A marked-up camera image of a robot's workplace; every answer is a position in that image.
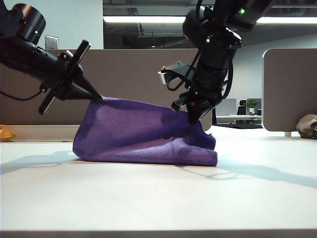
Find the brown desk divider panel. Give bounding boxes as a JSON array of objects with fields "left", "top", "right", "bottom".
[
  {"left": 262, "top": 48, "right": 317, "bottom": 132},
  {"left": 0, "top": 49, "right": 213, "bottom": 132}
]

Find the long ceiling light strip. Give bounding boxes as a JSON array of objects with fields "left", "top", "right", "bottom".
[{"left": 103, "top": 16, "right": 317, "bottom": 25}]

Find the crumpled brown bag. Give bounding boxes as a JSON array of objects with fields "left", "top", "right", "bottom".
[{"left": 296, "top": 114, "right": 317, "bottom": 139}]

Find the purple microfiber cloth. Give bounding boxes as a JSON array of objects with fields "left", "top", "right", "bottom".
[{"left": 72, "top": 97, "right": 218, "bottom": 167}]

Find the metal wall switch plate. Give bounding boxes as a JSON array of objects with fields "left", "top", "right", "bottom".
[{"left": 44, "top": 34, "right": 59, "bottom": 50}]

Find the beige cable tray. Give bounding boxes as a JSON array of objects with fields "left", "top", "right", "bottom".
[{"left": 0, "top": 124, "right": 80, "bottom": 143}]

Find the orange object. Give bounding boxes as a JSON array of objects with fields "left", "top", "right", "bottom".
[{"left": 0, "top": 125, "right": 16, "bottom": 142}]

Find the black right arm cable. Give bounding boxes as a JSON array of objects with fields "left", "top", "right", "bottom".
[{"left": 166, "top": 49, "right": 202, "bottom": 91}]

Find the green potted plant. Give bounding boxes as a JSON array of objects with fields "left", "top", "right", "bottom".
[{"left": 245, "top": 98, "right": 260, "bottom": 116}]

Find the grey background partition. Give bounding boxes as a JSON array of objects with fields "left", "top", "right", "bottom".
[{"left": 217, "top": 98, "right": 237, "bottom": 116}]

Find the white background desk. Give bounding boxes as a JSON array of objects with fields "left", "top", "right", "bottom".
[{"left": 215, "top": 115, "right": 263, "bottom": 124}]

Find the silver ventilation duct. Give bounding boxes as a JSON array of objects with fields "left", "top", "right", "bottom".
[{"left": 137, "top": 23, "right": 186, "bottom": 38}]

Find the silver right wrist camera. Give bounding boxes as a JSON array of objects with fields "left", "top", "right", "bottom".
[{"left": 158, "top": 62, "right": 193, "bottom": 85}]

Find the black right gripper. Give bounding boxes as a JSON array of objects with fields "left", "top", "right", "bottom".
[{"left": 170, "top": 85, "right": 223, "bottom": 124}]

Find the black office chair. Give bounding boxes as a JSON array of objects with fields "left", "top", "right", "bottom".
[{"left": 237, "top": 99, "right": 248, "bottom": 116}]

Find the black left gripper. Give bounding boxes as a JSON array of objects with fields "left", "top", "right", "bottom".
[{"left": 39, "top": 39, "right": 103, "bottom": 115}]

